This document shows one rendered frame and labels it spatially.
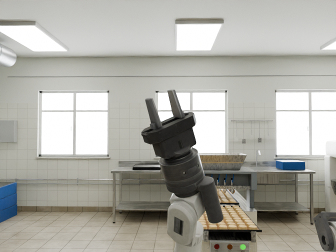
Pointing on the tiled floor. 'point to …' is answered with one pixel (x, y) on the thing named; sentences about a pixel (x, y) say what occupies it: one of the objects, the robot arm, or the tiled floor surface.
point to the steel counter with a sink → (266, 175)
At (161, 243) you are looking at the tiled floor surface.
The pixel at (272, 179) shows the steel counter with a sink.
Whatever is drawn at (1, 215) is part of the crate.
